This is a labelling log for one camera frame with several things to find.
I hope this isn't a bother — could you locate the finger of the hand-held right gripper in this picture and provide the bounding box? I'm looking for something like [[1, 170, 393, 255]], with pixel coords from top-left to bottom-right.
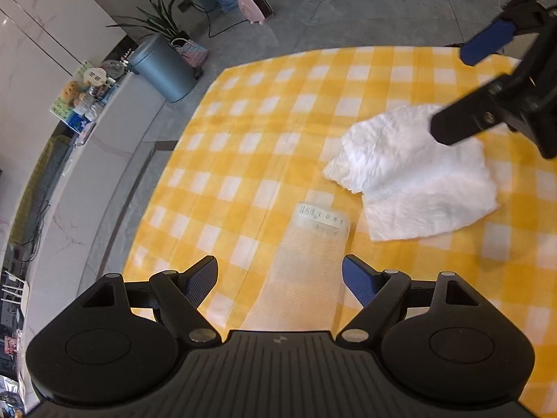
[[460, 0, 557, 67], [430, 30, 557, 160]]

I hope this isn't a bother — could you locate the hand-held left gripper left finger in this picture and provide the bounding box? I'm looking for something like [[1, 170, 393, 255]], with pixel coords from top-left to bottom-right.
[[83, 255, 220, 346]]

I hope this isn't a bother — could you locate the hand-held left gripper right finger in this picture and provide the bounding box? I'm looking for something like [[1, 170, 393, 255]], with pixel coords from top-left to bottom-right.
[[342, 255, 480, 346]]

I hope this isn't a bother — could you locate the beige gauze cloth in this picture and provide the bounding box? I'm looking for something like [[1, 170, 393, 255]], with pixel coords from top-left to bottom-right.
[[241, 201, 351, 332]]

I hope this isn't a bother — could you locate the white fluffy cloth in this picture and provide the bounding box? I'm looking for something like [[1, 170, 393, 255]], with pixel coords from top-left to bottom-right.
[[322, 104, 499, 243]]

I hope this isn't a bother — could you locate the yellow checkered tablecloth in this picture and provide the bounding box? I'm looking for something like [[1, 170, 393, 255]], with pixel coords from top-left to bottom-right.
[[124, 46, 557, 418]]

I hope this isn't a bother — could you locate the white marble counter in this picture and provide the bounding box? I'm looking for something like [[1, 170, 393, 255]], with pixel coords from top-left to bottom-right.
[[0, 70, 180, 401]]

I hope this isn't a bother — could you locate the grey-blue trash can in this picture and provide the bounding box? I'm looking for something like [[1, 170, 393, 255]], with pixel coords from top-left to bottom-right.
[[127, 34, 198, 103]]

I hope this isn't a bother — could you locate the pink woven bag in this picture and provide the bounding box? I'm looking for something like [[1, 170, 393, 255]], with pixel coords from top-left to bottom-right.
[[171, 37, 210, 71]]

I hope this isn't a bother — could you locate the brown plush toy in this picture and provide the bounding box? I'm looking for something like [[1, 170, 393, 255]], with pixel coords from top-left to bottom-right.
[[60, 80, 84, 106]]

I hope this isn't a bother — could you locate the pink space heater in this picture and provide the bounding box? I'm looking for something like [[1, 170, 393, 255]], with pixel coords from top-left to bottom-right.
[[237, 0, 274, 25]]

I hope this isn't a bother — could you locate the green potted plant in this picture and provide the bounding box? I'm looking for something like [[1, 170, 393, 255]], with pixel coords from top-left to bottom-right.
[[107, 0, 190, 47]]

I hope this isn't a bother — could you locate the black power cable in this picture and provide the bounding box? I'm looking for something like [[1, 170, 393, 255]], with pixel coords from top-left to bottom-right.
[[191, 2, 244, 38]]

